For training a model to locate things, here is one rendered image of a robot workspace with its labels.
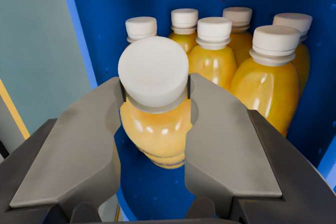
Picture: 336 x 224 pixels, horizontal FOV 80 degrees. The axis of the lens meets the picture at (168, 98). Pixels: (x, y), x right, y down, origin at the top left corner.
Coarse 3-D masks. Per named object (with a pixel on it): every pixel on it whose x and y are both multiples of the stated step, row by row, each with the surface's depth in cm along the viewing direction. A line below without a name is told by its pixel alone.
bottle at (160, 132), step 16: (128, 96) 12; (128, 112) 14; (144, 112) 13; (160, 112) 12; (176, 112) 13; (128, 128) 15; (144, 128) 13; (160, 128) 13; (176, 128) 13; (144, 144) 15; (160, 144) 14; (176, 144) 15; (160, 160) 20; (176, 160) 21
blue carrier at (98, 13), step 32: (96, 0) 23; (128, 0) 27; (160, 0) 31; (192, 0) 32; (224, 0) 31; (256, 0) 30; (288, 0) 27; (320, 0) 24; (96, 32) 23; (160, 32) 33; (320, 32) 24; (96, 64) 23; (320, 64) 25; (320, 96) 25; (320, 128) 25; (128, 160) 36; (320, 160) 24; (128, 192) 32; (160, 192) 32
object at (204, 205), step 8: (200, 200) 5; (208, 200) 5; (80, 208) 5; (88, 208) 5; (192, 208) 5; (200, 208) 5; (208, 208) 5; (72, 216) 5; (80, 216) 5; (88, 216) 5; (96, 216) 5; (184, 216) 5; (192, 216) 5; (200, 216) 5; (208, 216) 5
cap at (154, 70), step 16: (128, 48) 11; (144, 48) 11; (160, 48) 11; (176, 48) 11; (128, 64) 11; (144, 64) 11; (160, 64) 11; (176, 64) 11; (128, 80) 10; (144, 80) 10; (160, 80) 10; (176, 80) 10; (144, 96) 10; (160, 96) 10; (176, 96) 11
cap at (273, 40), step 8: (256, 32) 19; (264, 32) 18; (272, 32) 18; (280, 32) 18; (288, 32) 18; (296, 32) 18; (256, 40) 19; (264, 40) 18; (272, 40) 18; (280, 40) 17; (288, 40) 17; (296, 40) 18; (256, 48) 19; (264, 48) 18; (272, 48) 18; (280, 48) 18; (288, 48) 18
